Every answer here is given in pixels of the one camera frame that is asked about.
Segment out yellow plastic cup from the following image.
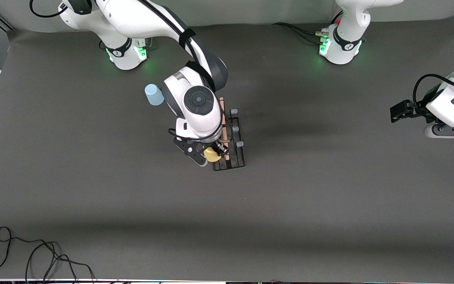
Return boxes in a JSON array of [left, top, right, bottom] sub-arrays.
[[204, 147, 223, 163]]

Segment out black wire cup holder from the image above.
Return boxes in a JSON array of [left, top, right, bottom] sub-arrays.
[[211, 97, 247, 171]]

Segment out light blue plastic cup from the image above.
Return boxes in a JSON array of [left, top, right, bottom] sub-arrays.
[[145, 84, 165, 106]]

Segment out dark grey table cloth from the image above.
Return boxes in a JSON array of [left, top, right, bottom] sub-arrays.
[[0, 14, 454, 281]]

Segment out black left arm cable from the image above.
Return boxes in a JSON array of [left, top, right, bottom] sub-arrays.
[[412, 74, 454, 116]]

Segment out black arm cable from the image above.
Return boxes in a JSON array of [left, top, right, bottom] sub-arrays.
[[412, 74, 454, 116], [29, 0, 230, 145]]

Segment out black left arm base cables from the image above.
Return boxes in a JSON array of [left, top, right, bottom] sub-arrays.
[[272, 10, 344, 46]]

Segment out thin black loose cable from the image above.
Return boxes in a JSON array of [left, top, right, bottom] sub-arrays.
[[0, 226, 96, 283]]

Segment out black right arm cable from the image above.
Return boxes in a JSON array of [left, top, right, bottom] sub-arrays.
[[29, 0, 230, 145]]

